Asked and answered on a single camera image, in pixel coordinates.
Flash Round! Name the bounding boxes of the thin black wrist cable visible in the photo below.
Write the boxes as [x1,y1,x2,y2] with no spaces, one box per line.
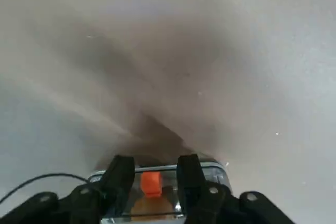
[0,173,91,204]

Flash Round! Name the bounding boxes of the brown toy bun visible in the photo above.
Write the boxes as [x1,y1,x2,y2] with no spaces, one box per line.
[130,194,175,216]

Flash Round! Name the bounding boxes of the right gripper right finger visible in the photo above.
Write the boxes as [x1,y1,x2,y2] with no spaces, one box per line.
[176,153,292,224]

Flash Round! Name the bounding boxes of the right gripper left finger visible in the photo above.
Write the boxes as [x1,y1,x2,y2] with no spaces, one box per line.
[0,155,136,224]

